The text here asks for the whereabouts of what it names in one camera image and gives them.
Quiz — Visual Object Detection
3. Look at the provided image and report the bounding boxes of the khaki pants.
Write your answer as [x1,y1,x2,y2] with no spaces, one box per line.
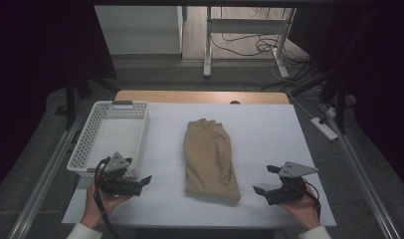
[182,118,242,204]

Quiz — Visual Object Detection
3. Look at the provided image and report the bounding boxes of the black floor cable tangle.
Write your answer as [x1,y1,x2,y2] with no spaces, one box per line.
[209,32,293,58]

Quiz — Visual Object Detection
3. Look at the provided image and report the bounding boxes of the white metal desk frame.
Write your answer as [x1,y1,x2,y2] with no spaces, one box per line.
[202,5,298,80]

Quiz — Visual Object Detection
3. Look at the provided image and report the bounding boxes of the person's right hand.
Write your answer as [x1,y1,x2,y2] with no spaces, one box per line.
[278,183,321,231]

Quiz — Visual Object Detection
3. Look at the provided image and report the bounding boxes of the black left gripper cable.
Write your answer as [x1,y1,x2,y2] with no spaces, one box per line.
[93,157,122,239]

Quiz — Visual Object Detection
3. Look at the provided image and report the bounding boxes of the white power strip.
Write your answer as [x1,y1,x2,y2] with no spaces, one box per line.
[309,116,339,141]

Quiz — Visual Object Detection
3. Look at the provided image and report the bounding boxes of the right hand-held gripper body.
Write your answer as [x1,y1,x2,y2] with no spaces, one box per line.
[265,161,319,206]

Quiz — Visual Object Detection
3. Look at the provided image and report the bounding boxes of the white floor cable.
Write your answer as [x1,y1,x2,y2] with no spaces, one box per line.
[271,58,323,121]

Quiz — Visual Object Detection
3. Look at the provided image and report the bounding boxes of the person's left hand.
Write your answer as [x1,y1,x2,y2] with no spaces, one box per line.
[81,184,132,230]

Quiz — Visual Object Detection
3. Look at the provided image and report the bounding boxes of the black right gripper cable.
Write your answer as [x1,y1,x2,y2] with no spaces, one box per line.
[303,180,322,222]

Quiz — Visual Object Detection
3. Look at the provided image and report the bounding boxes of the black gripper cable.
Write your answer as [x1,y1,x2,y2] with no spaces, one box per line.
[303,180,322,222]
[93,157,122,239]

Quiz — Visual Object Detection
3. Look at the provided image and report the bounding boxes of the white cabinet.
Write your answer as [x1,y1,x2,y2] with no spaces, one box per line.
[94,4,185,56]

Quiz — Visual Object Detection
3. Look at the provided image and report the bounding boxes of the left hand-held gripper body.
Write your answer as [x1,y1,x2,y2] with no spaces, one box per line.
[97,151,144,197]

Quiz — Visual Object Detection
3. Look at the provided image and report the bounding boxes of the white perforated plastic basket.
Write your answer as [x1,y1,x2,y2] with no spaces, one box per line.
[66,100,150,179]

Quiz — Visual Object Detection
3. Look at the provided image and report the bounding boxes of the wooden table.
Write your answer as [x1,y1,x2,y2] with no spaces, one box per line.
[113,90,291,106]

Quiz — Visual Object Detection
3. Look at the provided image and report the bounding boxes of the white foam board mat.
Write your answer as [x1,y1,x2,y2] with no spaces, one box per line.
[62,102,337,229]

